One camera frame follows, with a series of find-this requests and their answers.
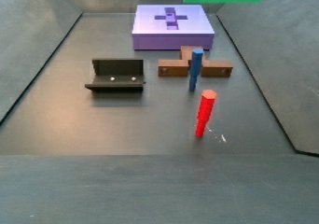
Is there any blue hexagonal peg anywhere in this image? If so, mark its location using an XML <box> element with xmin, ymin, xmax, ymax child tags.
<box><xmin>190</xmin><ymin>48</ymin><xmax>203</xmax><ymax>91</ymax></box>

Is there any brown cross-shaped block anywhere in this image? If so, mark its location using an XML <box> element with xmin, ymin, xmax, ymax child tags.
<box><xmin>159</xmin><ymin>46</ymin><xmax>234</xmax><ymax>77</ymax></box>

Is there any purple board with cross slot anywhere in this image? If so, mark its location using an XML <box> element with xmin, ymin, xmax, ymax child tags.
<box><xmin>133</xmin><ymin>5</ymin><xmax>215</xmax><ymax>50</ymax></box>

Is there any red hexagonal peg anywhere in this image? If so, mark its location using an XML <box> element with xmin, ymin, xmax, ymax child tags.
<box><xmin>197</xmin><ymin>90</ymin><xmax>217</xmax><ymax>137</ymax></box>

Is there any black angle bracket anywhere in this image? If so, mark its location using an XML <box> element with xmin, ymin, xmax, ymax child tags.
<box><xmin>85</xmin><ymin>59</ymin><xmax>145</xmax><ymax>91</ymax></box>

